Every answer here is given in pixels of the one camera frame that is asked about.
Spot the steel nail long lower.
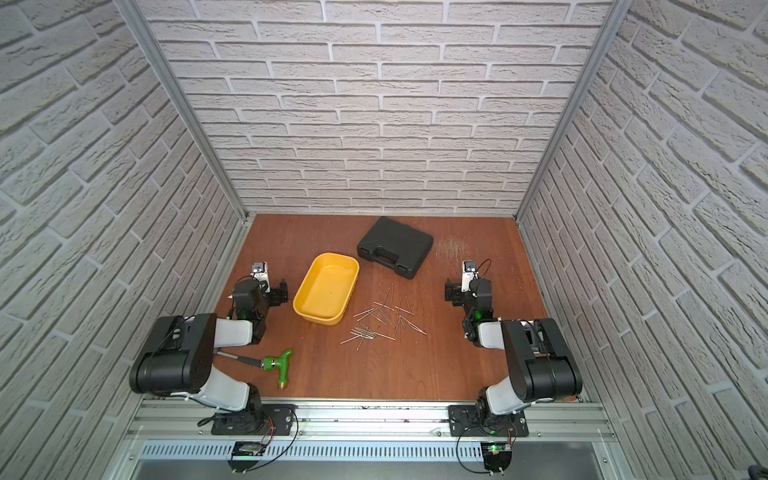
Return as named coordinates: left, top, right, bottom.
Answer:
left=340, top=335, right=362, bottom=345

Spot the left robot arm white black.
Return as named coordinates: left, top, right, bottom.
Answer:
left=128, top=274, right=289, bottom=419

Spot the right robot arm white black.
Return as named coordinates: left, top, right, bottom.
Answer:
left=445, top=278, right=583, bottom=422

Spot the steel nail far right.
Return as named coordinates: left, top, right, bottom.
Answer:
left=399, top=316, right=428, bottom=336

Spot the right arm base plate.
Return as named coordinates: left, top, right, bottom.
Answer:
left=447, top=404, right=529, bottom=438

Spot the black plastic tool case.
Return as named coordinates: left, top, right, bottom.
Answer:
left=357, top=216, right=434, bottom=280

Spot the right aluminium corner post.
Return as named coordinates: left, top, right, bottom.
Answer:
left=515, top=0, right=633, bottom=224

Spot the right controller board with cable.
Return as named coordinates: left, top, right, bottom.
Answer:
left=480, top=442, right=513, bottom=475

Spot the steel nail bundle nail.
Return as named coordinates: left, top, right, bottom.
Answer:
left=350, top=327, right=377, bottom=339

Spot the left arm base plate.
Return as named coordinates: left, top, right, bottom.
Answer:
left=211, top=404, right=296, bottom=436

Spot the aluminium corner post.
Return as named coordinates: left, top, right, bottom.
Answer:
left=515, top=0, right=633, bottom=224
left=115, top=0, right=249, bottom=223

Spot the steel nail centre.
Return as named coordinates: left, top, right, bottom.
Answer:
left=371, top=309, right=394, bottom=327

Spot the controller board with cable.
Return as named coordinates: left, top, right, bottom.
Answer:
left=228, top=442, right=268, bottom=474
left=480, top=442, right=513, bottom=475

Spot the left aluminium corner post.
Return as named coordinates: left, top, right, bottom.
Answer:
left=115, top=0, right=249, bottom=223

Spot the aluminium front rail frame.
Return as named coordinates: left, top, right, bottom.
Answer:
left=106, top=398, right=630, bottom=479

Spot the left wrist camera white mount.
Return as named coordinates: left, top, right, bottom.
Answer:
left=251, top=262, right=269, bottom=282

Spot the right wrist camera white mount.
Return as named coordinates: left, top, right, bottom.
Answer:
left=461, top=260, right=478, bottom=292

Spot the yellow plastic storage box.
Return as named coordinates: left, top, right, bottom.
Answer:
left=292, top=252, right=360, bottom=326

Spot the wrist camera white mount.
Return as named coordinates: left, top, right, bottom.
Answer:
left=251, top=262, right=269, bottom=282
left=461, top=260, right=478, bottom=292

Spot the left controller board with cable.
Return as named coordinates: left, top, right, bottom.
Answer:
left=228, top=442, right=268, bottom=474

